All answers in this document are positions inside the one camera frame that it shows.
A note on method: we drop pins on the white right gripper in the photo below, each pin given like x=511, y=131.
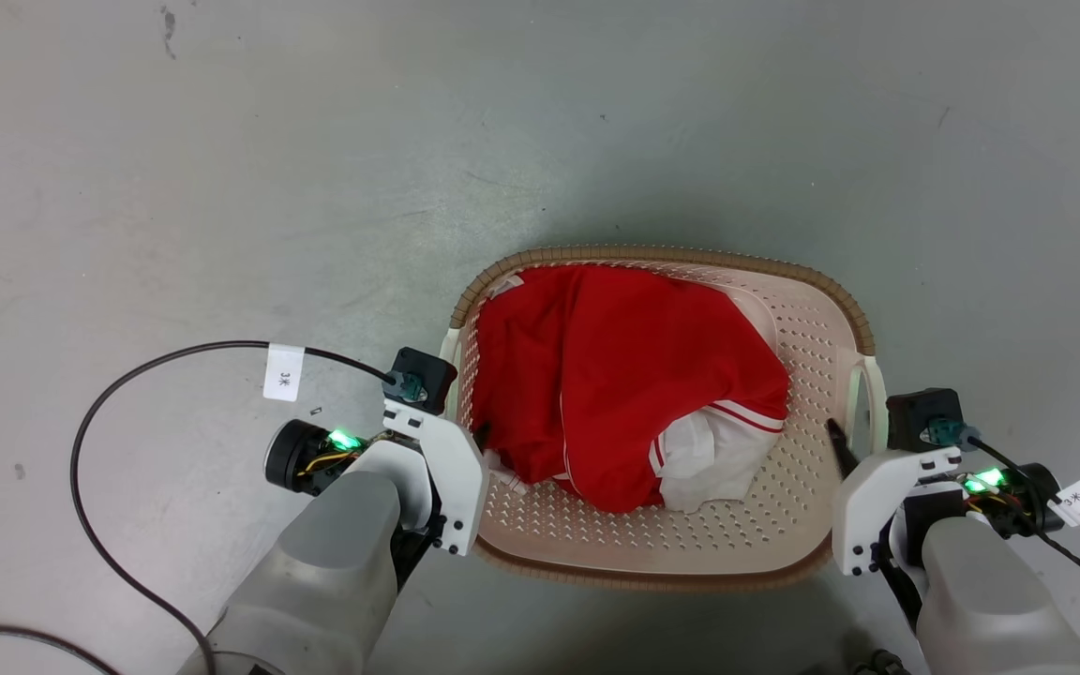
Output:
x=868, y=506

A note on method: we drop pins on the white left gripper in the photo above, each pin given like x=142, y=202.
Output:
x=454, y=478

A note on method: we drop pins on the beige laundry basket brown rim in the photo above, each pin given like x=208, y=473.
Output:
x=690, y=544

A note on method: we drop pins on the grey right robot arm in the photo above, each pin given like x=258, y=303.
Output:
x=990, y=600

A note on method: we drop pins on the dark robot base part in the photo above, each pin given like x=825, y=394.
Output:
x=879, y=664

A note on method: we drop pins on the red garment with white trim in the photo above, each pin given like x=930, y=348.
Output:
x=634, y=375

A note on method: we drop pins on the black left gripper motor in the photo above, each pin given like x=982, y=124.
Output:
x=301, y=457

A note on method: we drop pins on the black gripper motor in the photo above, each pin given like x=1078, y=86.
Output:
x=1018, y=502
x=301, y=457

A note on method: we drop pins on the black right gripper motor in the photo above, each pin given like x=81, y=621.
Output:
x=1018, y=502

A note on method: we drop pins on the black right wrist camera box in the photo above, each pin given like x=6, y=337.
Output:
x=920, y=417

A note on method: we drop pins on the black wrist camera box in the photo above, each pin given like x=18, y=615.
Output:
x=920, y=417
x=426, y=373

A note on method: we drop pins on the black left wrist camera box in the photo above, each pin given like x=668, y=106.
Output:
x=426, y=373

